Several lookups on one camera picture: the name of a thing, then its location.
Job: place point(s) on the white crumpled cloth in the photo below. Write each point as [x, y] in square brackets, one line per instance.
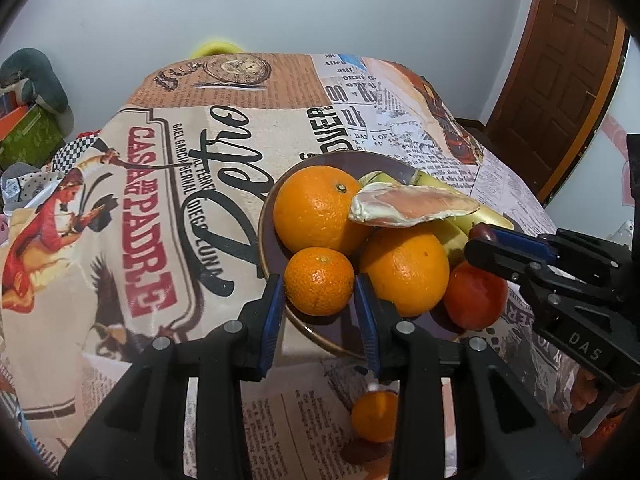
[17, 185]

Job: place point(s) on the purple round plate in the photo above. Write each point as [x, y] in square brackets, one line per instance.
[327, 328]

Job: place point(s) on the orange box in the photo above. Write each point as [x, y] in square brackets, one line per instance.
[12, 120]

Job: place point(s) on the newspaper print tablecloth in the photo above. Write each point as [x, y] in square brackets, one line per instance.
[150, 260]

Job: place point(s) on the peeled grapefruit segment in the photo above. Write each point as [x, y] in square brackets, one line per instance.
[410, 205]

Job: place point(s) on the small mandarin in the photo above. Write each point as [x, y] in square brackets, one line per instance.
[372, 416]
[318, 281]

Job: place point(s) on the green gift bag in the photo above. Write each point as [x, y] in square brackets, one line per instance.
[30, 137]

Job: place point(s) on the yellow curved object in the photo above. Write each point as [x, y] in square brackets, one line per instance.
[217, 46]

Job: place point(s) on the short banana piece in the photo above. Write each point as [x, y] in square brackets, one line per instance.
[382, 178]

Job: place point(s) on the brown wooden door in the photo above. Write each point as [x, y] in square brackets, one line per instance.
[565, 50]

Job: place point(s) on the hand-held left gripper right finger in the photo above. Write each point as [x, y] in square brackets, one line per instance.
[367, 325]

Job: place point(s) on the long yellow banana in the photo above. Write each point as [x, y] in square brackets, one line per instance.
[492, 221]

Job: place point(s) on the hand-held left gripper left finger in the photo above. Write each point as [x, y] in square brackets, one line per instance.
[270, 320]

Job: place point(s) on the person's right hand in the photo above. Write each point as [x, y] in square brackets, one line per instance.
[584, 394]

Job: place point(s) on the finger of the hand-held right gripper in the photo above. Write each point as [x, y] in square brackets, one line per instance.
[585, 252]
[500, 260]

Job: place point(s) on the black white checkered cloth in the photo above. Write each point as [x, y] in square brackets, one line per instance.
[75, 152]

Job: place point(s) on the red tomato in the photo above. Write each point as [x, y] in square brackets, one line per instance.
[472, 302]

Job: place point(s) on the large orange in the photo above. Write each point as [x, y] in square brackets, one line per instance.
[405, 272]
[317, 210]

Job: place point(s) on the grey plush toy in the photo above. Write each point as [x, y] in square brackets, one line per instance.
[42, 80]

